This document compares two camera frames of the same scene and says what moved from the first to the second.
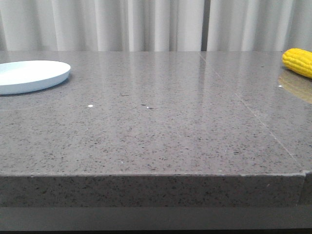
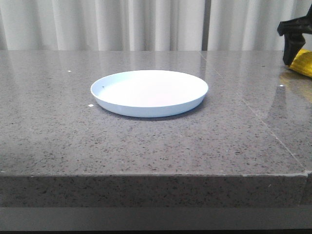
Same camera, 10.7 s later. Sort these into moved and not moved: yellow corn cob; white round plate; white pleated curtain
Moved: white round plate
Not moved: yellow corn cob; white pleated curtain
